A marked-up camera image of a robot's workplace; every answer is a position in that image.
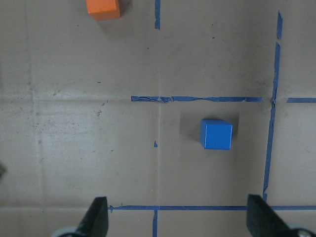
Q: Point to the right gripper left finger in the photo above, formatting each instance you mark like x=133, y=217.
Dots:
x=95, y=223

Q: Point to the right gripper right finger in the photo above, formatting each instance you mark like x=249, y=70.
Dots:
x=262, y=221

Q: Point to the orange wooden block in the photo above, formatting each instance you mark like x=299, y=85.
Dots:
x=103, y=9

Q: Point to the blue wooden block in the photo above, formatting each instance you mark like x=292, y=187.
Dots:
x=215, y=134

